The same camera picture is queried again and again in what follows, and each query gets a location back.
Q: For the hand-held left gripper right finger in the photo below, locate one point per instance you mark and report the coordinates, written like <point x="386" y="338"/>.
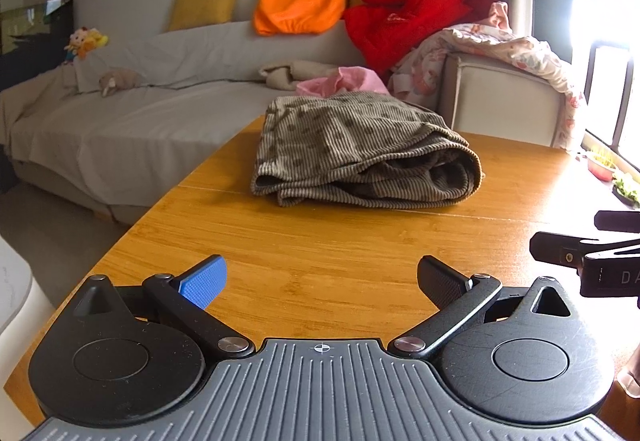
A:
<point x="442" y="283"/>

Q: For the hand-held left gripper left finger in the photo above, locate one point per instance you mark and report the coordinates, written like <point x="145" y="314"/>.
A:
<point x="202" y="281"/>

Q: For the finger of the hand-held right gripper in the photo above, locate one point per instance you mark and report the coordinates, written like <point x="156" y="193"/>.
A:
<point x="555" y="251"/>
<point x="617" y="221"/>

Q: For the green potted plant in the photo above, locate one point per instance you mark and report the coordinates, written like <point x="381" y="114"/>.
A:
<point x="627" y="188"/>

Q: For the red plant pot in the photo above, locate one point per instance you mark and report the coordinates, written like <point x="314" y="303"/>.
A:
<point x="601" y="167"/>

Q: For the window railing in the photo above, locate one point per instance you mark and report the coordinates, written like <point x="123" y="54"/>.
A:
<point x="607" y="96"/>

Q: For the white leather sofa armrest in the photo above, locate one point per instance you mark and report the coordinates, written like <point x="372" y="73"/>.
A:
<point x="495" y="96"/>

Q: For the grey covered sofa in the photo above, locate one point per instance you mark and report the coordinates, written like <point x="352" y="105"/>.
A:
<point x="125" y="131"/>

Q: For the white side table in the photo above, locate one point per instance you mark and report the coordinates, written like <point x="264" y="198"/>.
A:
<point x="12" y="291"/>

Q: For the floral pink blanket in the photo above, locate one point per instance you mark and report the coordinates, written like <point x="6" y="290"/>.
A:
<point x="505" y="46"/>

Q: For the small brown plush toy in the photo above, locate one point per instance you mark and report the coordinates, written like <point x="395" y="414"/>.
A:
<point x="120" y="82"/>

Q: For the pink knitted garment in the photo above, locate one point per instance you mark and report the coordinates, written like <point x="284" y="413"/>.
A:
<point x="350" y="81"/>

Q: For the beige cloth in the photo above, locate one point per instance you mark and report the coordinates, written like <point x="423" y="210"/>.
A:
<point x="290" y="73"/>

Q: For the red plush cushion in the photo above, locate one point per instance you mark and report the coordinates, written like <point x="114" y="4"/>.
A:
<point x="405" y="21"/>

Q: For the colourful plush toy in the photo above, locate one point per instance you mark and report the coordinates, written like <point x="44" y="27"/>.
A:
<point x="82" y="43"/>

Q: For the black television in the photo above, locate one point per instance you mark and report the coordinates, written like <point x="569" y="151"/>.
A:
<point x="35" y="33"/>

